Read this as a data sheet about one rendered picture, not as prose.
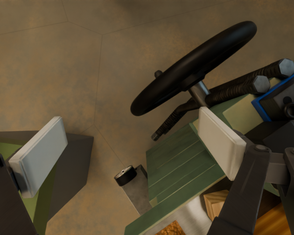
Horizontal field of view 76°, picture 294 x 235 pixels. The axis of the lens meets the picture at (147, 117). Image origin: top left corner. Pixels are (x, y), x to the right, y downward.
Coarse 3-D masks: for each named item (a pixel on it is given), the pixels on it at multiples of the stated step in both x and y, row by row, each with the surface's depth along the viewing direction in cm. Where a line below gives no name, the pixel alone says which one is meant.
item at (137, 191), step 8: (136, 168) 62; (136, 176) 58; (144, 176) 58; (128, 184) 58; (136, 184) 58; (144, 184) 58; (128, 192) 58; (136, 192) 58; (144, 192) 58; (136, 200) 57; (144, 200) 57; (136, 208) 57; (144, 208) 57
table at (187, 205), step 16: (192, 128) 36; (208, 176) 33; (224, 176) 30; (176, 192) 35; (192, 192) 32; (208, 192) 30; (160, 208) 33; (176, 208) 30; (192, 208) 30; (272, 208) 30; (144, 224) 32; (160, 224) 30; (192, 224) 30; (208, 224) 30
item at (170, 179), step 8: (200, 152) 49; (208, 152) 45; (192, 160) 47; (200, 160) 43; (184, 168) 45; (192, 168) 42; (168, 176) 47; (176, 176) 43; (184, 176) 41; (160, 184) 45; (168, 184) 42; (152, 192) 44; (160, 192) 41; (152, 200) 40
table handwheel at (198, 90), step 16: (224, 32) 27; (240, 32) 27; (208, 48) 26; (224, 48) 27; (176, 64) 27; (192, 64) 26; (208, 64) 47; (160, 80) 28; (176, 80) 27; (192, 80) 37; (144, 96) 31; (160, 96) 30; (192, 96) 40; (144, 112) 43
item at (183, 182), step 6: (210, 162) 39; (198, 168) 40; (204, 168) 38; (192, 174) 39; (198, 174) 37; (180, 180) 40; (186, 180) 38; (174, 186) 39; (180, 186) 37; (162, 192) 40; (168, 192) 38; (174, 192) 36; (162, 198) 37
